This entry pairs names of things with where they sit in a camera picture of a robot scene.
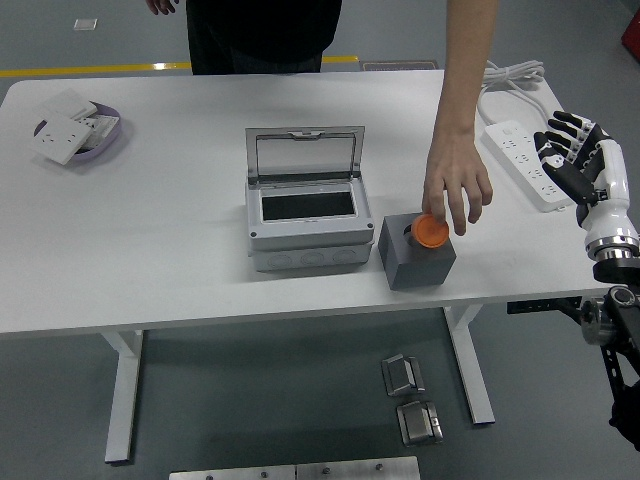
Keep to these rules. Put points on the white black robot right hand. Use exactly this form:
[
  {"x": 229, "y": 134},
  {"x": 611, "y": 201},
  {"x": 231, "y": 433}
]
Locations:
[{"x": 610, "y": 215}]

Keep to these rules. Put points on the person's left hand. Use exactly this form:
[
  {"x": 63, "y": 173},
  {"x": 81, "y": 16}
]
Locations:
[{"x": 455, "y": 170}]

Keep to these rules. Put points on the person's right hand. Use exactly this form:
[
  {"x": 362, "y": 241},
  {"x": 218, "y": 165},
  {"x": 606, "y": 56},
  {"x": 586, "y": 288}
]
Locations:
[{"x": 161, "y": 5}]

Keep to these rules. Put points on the orange cylinder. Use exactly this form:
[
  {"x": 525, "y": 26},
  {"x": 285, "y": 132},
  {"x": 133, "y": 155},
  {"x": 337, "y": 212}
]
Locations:
[{"x": 431, "y": 231}]

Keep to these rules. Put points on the grey enclosure box clear lid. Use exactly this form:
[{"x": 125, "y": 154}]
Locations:
[{"x": 310, "y": 240}]

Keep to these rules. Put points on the person's left forearm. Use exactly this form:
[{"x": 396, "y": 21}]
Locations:
[{"x": 465, "y": 65}]

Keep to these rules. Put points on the grey cube with round hole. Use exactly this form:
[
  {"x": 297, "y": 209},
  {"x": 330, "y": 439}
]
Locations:
[{"x": 415, "y": 270}]

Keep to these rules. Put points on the red box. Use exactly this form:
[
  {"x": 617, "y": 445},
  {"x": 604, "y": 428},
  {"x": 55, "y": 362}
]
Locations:
[{"x": 632, "y": 35}]

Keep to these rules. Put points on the white power strip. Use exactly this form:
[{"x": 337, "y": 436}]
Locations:
[{"x": 515, "y": 145}]

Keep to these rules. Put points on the small clear floor tile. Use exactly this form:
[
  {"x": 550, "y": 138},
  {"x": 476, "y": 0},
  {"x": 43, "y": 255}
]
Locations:
[{"x": 85, "y": 24}]

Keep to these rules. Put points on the yellow floor tape line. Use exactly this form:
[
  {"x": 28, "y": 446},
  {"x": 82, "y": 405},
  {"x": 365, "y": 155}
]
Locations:
[{"x": 100, "y": 69}]

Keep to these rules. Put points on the black table control panel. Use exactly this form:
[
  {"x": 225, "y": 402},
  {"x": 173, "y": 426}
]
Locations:
[{"x": 540, "y": 305}]

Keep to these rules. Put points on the dark brown floor plate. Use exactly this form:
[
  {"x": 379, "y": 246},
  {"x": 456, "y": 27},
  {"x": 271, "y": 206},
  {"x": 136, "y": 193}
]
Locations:
[{"x": 400, "y": 65}]

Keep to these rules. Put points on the white socket panel with label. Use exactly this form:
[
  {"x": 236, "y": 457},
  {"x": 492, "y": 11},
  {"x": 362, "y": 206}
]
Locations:
[{"x": 102, "y": 127}]

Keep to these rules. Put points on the purple oval tray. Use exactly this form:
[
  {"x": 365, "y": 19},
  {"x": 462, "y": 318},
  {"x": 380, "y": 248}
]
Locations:
[{"x": 112, "y": 137}]

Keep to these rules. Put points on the white table leg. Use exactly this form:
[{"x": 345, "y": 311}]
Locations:
[
  {"x": 480, "y": 405},
  {"x": 122, "y": 400}
]

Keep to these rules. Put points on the silver metal plate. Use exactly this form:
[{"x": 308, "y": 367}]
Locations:
[
  {"x": 357, "y": 470},
  {"x": 230, "y": 474}
]

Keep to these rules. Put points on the white blank switch panel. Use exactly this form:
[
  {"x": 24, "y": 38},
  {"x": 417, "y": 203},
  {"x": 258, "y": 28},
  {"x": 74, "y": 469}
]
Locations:
[{"x": 67, "y": 104}]

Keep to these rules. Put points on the white wall socket panel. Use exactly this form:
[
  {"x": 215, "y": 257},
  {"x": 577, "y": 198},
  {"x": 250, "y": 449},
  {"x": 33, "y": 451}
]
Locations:
[{"x": 57, "y": 140}]

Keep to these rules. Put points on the silver metal bracket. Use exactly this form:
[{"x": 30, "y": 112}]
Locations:
[
  {"x": 417, "y": 425},
  {"x": 400, "y": 375}
]

